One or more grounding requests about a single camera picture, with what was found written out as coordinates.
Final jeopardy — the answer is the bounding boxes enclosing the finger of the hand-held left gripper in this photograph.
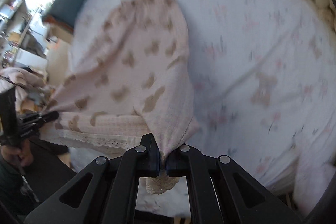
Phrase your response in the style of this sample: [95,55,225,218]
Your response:
[22,111,60,132]

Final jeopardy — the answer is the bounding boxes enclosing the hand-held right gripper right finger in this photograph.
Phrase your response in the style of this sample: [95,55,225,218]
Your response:
[165,144,306,224]

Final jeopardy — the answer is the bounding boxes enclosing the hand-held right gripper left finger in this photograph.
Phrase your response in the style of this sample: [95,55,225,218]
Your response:
[25,133,161,224]

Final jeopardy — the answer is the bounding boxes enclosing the pink brown-patterned pants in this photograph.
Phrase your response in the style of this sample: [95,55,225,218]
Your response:
[39,0,202,196]

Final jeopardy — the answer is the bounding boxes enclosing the person's left forearm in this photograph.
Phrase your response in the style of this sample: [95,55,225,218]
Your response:
[0,154,36,215]

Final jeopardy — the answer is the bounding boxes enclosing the person's left hand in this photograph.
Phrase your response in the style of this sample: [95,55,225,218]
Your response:
[1,139,35,167]

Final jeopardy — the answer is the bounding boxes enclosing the pink cloth pile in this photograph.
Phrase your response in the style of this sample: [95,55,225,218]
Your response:
[0,67,54,111]

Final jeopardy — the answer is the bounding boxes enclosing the dark cloth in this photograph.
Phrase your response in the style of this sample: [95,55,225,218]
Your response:
[28,139,77,205]

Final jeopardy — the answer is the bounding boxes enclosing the white storage shelf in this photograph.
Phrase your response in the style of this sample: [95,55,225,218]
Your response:
[0,0,54,68]

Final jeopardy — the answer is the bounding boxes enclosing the white floral bed sheet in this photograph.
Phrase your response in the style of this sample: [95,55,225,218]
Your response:
[68,0,336,220]

